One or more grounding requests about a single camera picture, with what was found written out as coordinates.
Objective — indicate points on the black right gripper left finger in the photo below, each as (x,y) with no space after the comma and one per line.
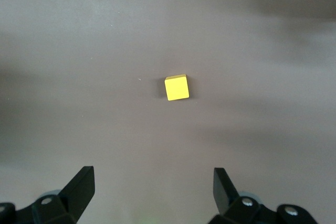
(78,190)

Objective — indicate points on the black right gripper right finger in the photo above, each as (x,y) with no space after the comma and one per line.
(223,192)

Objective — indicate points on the yellow block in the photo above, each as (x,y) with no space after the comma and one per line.
(177,89)

